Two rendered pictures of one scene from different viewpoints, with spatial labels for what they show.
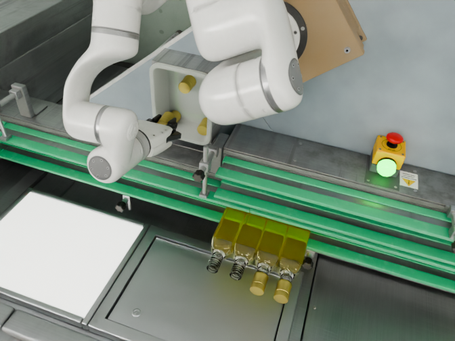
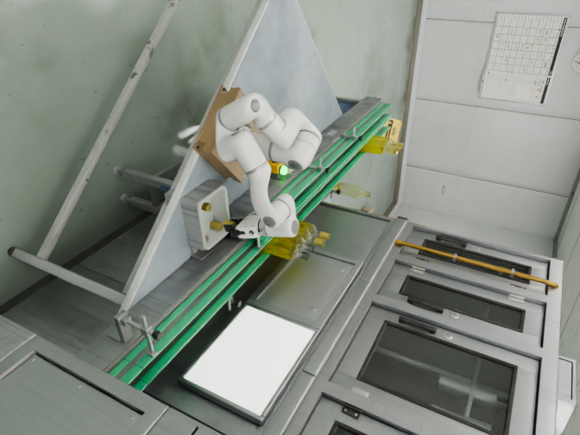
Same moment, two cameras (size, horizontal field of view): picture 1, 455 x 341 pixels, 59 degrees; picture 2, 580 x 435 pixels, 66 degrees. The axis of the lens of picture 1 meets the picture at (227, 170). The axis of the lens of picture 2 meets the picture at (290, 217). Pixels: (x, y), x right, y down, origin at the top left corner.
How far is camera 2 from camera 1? 1.58 m
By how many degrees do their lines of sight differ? 60
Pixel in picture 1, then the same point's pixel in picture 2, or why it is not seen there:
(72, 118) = (280, 212)
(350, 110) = not seen: hidden behind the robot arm
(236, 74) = (306, 141)
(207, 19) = (289, 129)
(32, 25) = not seen: outside the picture
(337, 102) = not seen: hidden behind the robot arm
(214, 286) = (300, 276)
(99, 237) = (250, 328)
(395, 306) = (318, 223)
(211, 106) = (308, 159)
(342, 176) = (280, 185)
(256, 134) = (236, 206)
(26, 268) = (269, 366)
